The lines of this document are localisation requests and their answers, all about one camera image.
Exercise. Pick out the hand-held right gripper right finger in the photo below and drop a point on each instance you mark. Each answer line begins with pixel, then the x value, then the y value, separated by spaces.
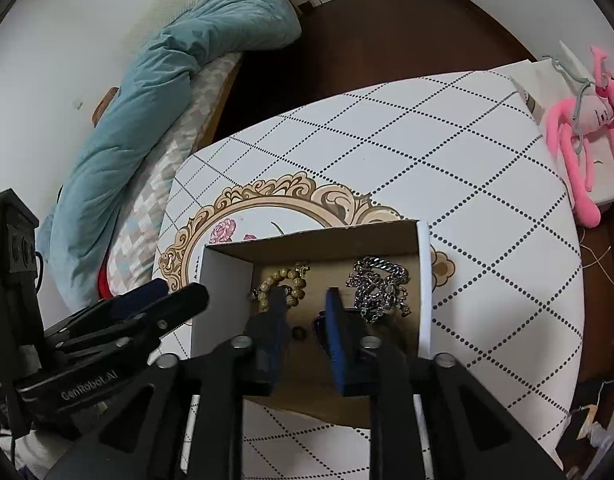
pixel 337 345

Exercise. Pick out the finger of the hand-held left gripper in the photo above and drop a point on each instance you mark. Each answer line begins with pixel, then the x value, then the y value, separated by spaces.
pixel 142 292
pixel 182 302

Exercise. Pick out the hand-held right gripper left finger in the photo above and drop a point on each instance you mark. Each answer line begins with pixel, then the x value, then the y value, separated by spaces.
pixel 269 340

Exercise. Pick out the black smart band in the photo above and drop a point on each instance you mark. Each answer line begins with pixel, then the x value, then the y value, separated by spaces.
pixel 321 332

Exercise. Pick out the cardboard box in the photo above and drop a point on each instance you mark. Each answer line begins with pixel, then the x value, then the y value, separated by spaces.
pixel 327 255

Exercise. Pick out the teal duvet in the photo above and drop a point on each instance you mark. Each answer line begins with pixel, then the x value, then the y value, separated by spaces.
pixel 152 110

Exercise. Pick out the white diamond-patterned tablecloth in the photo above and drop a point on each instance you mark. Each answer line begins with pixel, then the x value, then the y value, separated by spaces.
pixel 437 160

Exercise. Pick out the pink plush toy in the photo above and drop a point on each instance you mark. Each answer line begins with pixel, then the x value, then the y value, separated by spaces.
pixel 567 160

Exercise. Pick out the grey clothes hanger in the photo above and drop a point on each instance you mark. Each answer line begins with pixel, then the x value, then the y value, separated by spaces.
pixel 578 110

